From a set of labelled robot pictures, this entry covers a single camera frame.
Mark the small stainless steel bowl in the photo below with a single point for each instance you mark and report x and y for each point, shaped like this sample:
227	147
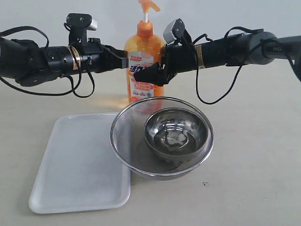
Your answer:
175	134

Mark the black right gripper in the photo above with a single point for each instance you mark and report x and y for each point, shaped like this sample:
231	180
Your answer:
174	59

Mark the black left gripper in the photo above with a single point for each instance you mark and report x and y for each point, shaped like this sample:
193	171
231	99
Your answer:
98	58

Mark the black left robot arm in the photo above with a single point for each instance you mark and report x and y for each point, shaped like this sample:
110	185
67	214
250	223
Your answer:
30	65

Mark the orange dish soap pump bottle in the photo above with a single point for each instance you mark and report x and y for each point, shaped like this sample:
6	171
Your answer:
143	50

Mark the white rectangular plastic tray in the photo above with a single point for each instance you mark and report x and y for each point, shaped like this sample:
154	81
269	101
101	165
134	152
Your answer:
79	170

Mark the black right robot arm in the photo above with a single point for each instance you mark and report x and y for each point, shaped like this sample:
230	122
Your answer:
256	47

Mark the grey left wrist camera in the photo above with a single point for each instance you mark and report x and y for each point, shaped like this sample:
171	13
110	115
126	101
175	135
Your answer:
77	25

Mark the steel mesh strainer basket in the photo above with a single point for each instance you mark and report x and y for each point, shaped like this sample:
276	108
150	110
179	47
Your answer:
129	145

